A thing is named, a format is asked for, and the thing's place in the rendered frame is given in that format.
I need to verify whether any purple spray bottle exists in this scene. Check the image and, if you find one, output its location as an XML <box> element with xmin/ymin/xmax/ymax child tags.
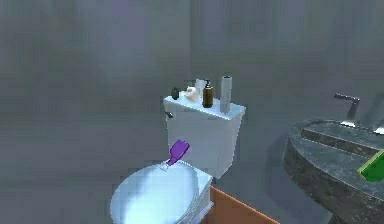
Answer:
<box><xmin>158</xmin><ymin>139</ymin><xmax>191</xmax><ymax>172</ymax></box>

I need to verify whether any grey paper roll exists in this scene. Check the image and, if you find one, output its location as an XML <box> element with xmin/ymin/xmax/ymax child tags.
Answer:
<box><xmin>219</xmin><ymin>75</ymin><xmax>233</xmax><ymax>115</ymax></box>

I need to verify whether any orange box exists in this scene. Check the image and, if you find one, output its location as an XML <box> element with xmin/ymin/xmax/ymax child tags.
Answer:
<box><xmin>202</xmin><ymin>185</ymin><xmax>280</xmax><ymax>224</ymax></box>

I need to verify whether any dark stone sink counter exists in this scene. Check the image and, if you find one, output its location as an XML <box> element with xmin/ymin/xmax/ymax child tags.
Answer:
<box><xmin>282</xmin><ymin>117</ymin><xmax>384</xmax><ymax>224</ymax></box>

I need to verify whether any green sponge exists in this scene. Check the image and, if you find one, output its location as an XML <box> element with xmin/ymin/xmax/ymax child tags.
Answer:
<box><xmin>356</xmin><ymin>148</ymin><xmax>384</xmax><ymax>183</ymax></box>

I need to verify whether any brown soap dispenser bottle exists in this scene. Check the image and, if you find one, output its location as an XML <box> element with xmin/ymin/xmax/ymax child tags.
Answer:
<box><xmin>202</xmin><ymin>79</ymin><xmax>214</xmax><ymax>109</ymax></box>

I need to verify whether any grey metal faucet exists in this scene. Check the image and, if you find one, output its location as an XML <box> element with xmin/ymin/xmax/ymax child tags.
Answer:
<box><xmin>333</xmin><ymin>93</ymin><xmax>361</xmax><ymax>128</ymax></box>

